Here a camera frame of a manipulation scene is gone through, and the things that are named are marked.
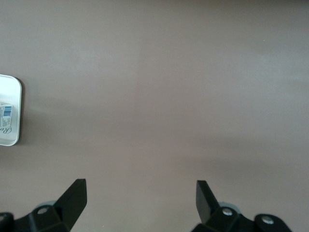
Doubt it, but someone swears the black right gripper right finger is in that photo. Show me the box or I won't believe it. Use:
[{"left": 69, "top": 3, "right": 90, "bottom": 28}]
[{"left": 192, "top": 180, "right": 257, "bottom": 232}]

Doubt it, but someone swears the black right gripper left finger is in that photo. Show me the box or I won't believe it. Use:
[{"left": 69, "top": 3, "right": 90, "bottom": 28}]
[{"left": 14, "top": 178, "right": 87, "bottom": 232}]

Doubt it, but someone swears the white milk carton green cap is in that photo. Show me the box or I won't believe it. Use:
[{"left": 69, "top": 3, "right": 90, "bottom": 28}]
[{"left": 0, "top": 102, "right": 13, "bottom": 128}]

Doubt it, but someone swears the white rabbit print tray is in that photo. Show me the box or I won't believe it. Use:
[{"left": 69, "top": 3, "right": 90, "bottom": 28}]
[{"left": 0, "top": 74, "right": 23, "bottom": 146}]

